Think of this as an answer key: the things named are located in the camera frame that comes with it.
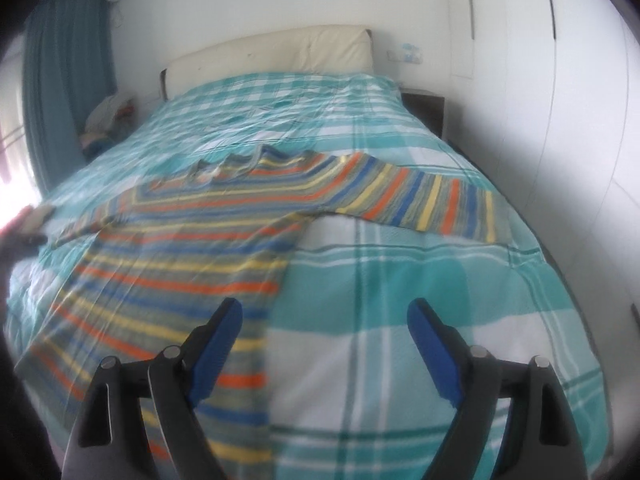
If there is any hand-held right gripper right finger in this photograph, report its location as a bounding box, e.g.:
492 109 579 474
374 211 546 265
406 298 589 480

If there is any pile of clothes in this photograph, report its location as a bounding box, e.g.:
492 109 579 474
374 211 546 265
80 92 138 158

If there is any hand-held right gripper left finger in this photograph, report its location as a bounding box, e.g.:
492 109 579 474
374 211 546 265
61 298 244 480

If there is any teal curtain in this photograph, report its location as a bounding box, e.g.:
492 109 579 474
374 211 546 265
22 0 118 196

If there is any teal checked blanket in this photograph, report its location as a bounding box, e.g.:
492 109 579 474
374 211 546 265
5 72 613 480

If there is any white wall socket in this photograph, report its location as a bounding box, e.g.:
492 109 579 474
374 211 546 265
389 43 423 65

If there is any striped knit sweater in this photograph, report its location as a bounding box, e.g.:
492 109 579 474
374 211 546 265
15 144 497 468

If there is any white wardrobe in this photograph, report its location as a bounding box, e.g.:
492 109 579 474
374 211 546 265
447 0 640 351

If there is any dark wooden nightstand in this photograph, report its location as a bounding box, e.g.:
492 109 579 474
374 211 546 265
400 87 446 141

